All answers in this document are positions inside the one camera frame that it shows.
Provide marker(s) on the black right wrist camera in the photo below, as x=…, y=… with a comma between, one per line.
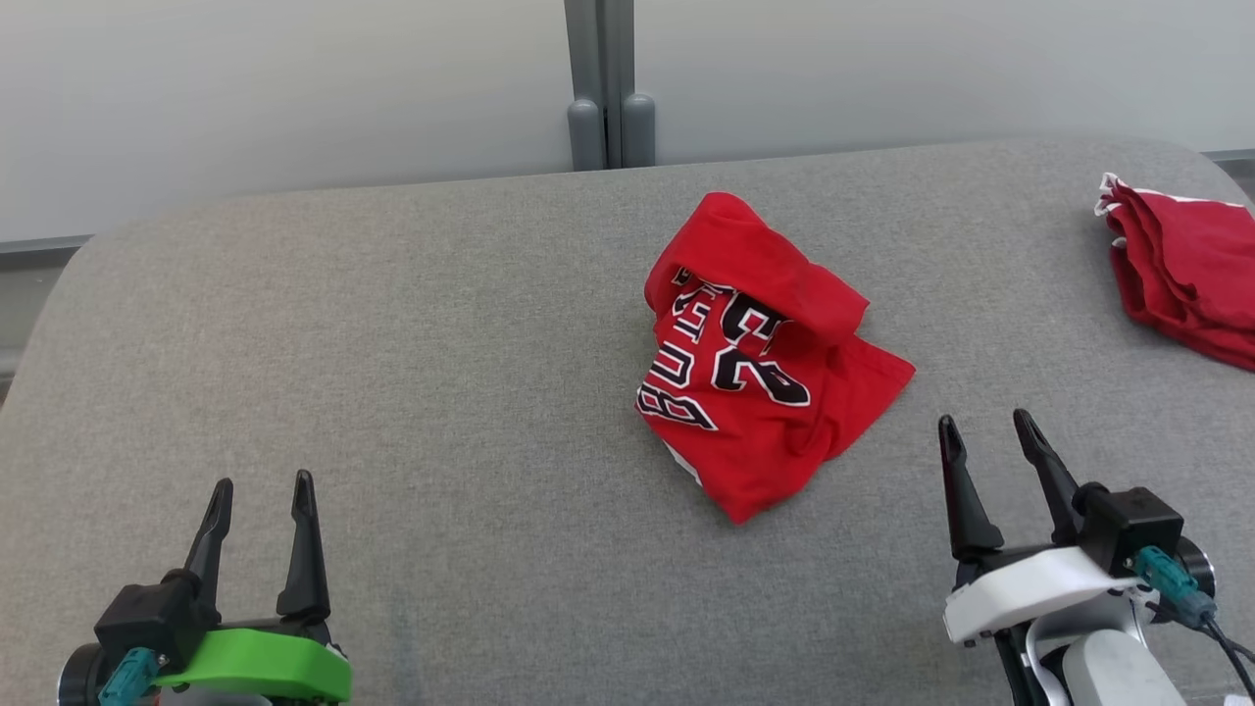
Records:
x=1132, y=520

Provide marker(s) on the red basketball jersey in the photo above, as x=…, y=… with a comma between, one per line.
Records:
x=765, y=392

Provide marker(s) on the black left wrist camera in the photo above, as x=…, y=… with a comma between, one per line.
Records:
x=157, y=613

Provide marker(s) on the grey fabric sofa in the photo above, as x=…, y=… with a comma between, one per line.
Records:
x=441, y=343

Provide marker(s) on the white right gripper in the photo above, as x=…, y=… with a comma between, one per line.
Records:
x=1029, y=588

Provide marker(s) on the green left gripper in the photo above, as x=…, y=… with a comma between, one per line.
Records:
x=265, y=662

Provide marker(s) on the grey partition post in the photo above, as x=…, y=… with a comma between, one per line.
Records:
x=608, y=88

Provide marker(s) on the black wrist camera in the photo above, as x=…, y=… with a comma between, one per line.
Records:
x=1132, y=520
x=157, y=613

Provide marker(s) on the red shorts white stripes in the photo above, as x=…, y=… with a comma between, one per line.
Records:
x=1196, y=265

